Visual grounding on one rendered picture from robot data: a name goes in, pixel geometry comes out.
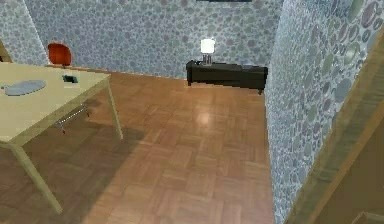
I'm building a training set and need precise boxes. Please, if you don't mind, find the black low sideboard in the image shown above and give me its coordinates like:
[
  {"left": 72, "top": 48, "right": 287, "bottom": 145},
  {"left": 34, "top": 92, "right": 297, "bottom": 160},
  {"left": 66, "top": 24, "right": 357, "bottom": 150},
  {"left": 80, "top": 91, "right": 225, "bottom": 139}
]
[{"left": 185, "top": 59, "right": 269, "bottom": 96}]

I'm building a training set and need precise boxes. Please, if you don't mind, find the white table lamp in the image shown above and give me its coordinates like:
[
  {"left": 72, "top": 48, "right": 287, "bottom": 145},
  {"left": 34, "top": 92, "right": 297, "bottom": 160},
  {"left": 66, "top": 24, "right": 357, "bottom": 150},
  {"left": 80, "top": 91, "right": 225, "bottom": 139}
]
[{"left": 200, "top": 37, "right": 216, "bottom": 66}]

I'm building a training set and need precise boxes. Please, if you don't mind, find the dark teal small object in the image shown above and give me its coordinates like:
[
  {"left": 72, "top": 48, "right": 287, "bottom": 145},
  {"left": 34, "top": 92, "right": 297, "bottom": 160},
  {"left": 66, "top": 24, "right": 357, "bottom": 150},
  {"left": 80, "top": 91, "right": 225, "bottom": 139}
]
[{"left": 61, "top": 74, "right": 79, "bottom": 84}]

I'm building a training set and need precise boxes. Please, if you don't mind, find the red chair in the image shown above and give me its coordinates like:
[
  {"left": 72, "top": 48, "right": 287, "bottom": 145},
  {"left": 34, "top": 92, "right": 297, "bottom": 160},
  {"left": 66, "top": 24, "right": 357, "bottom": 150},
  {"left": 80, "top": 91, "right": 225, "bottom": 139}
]
[{"left": 47, "top": 42, "right": 91, "bottom": 135}]

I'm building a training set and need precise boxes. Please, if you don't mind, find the pale wooden table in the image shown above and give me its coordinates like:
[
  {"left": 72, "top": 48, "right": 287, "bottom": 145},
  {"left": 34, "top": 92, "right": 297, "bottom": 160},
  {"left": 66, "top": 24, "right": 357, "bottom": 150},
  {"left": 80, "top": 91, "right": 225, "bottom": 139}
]
[{"left": 0, "top": 61, "right": 124, "bottom": 215}]

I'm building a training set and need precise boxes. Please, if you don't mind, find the grey oval plate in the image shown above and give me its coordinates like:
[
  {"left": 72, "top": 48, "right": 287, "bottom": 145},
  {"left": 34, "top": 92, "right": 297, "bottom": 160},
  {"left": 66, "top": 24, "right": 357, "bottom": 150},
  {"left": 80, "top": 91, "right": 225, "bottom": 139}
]
[{"left": 0, "top": 79, "right": 47, "bottom": 97}]

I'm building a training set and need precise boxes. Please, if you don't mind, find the dark framed wall picture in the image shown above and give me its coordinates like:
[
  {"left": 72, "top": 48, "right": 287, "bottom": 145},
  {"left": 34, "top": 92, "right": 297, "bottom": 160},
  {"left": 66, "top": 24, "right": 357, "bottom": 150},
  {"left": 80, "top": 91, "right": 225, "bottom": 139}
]
[{"left": 195, "top": 0, "right": 253, "bottom": 3}]

